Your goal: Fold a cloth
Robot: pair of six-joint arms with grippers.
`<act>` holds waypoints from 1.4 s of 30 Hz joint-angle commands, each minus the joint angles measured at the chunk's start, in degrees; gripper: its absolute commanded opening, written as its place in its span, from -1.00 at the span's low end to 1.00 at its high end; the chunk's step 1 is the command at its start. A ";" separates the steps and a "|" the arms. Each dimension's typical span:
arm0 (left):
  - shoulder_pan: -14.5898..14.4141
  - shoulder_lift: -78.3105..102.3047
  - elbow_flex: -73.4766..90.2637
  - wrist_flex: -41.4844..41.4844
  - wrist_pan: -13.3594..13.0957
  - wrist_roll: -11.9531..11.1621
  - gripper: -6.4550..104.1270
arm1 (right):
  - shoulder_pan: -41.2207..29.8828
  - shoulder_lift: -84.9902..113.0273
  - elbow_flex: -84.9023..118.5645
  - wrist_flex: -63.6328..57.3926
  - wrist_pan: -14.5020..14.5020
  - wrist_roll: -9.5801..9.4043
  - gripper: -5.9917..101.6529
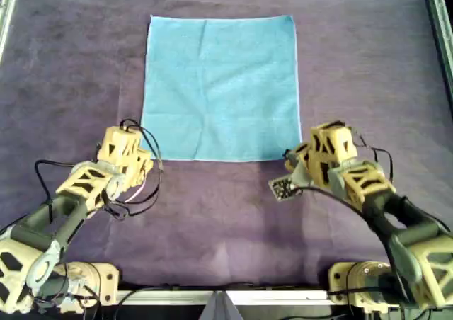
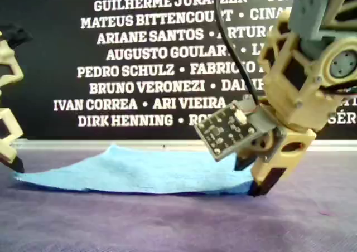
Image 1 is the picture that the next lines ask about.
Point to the purple fabric table mat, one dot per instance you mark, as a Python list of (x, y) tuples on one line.
[(226, 210)]

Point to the black wrist camera circuit board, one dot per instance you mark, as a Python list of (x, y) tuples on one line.
[(283, 189)]

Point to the aluminium frame rail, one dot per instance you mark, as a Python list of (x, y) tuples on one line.
[(439, 22), (6, 15), (276, 297)]

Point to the grey camera stand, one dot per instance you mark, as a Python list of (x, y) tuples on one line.
[(221, 309)]

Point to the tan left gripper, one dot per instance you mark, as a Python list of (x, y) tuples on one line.
[(120, 146)]

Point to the blue microfiber cloth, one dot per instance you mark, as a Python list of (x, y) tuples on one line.
[(219, 86)]

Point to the tan left robot arm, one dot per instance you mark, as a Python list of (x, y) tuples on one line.
[(46, 221)]

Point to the tan right robot arm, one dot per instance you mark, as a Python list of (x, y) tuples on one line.
[(407, 214)]

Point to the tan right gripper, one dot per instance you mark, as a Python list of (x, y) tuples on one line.
[(336, 143)]

